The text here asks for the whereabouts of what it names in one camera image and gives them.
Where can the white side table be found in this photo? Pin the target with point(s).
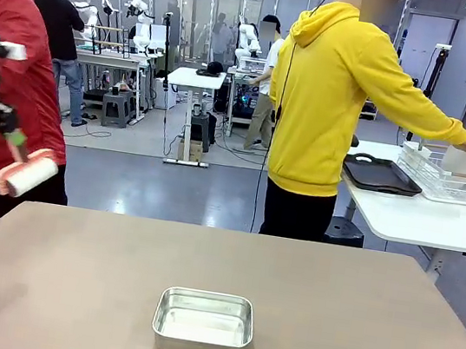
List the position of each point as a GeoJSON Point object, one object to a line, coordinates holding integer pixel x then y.
{"type": "Point", "coordinates": [406, 218]}

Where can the white table with shelf rack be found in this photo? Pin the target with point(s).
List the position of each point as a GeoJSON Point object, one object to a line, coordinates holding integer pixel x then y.
{"type": "Point", "coordinates": [114, 61]}

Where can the person in yellow hoodie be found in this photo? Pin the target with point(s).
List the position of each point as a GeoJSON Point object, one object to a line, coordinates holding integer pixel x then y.
{"type": "Point", "coordinates": [322, 109]}

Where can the cardboard box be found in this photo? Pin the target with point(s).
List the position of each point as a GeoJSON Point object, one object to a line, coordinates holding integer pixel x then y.
{"type": "Point", "coordinates": [190, 150]}

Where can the white standing desk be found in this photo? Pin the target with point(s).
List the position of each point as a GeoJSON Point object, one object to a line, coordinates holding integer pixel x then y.
{"type": "Point", "coordinates": [190, 77]}

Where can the black baseball cap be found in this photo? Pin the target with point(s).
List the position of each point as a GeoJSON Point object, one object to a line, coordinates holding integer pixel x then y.
{"type": "Point", "coordinates": [211, 68]}

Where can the dark grey stool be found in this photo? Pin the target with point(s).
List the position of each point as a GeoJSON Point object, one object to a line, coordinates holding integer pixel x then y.
{"type": "Point", "coordinates": [347, 233]}

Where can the dark brown serving tray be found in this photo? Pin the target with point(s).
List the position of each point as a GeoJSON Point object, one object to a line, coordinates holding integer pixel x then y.
{"type": "Point", "coordinates": [380, 174]}

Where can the rectangular metal tin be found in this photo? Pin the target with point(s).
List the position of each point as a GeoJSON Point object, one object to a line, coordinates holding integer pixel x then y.
{"type": "Point", "coordinates": [201, 328]}

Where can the black light stand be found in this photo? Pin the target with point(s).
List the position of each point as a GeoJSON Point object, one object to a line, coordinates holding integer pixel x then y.
{"type": "Point", "coordinates": [440, 65]}

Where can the person's right forearm yellow sleeve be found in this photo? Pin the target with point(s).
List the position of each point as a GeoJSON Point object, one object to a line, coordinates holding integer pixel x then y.
{"type": "Point", "coordinates": [447, 123]}

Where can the black camera tripod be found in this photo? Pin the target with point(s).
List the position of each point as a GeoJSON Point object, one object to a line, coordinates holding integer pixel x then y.
{"type": "Point", "coordinates": [168, 42]}

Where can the man in black shirt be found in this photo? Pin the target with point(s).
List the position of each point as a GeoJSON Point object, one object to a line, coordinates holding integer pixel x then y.
{"type": "Point", "coordinates": [58, 25]}

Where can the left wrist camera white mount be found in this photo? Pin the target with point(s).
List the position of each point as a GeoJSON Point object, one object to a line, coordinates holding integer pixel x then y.
{"type": "Point", "coordinates": [14, 51]}

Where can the grey plastic step stool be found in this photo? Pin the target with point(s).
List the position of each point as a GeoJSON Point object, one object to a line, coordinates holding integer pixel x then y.
{"type": "Point", "coordinates": [115, 111]}

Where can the person in red hoodie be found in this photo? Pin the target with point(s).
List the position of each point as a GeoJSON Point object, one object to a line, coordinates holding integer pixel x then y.
{"type": "Point", "coordinates": [32, 78]}

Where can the person in white t-shirt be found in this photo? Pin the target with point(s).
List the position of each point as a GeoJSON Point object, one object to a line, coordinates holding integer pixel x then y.
{"type": "Point", "coordinates": [263, 113]}

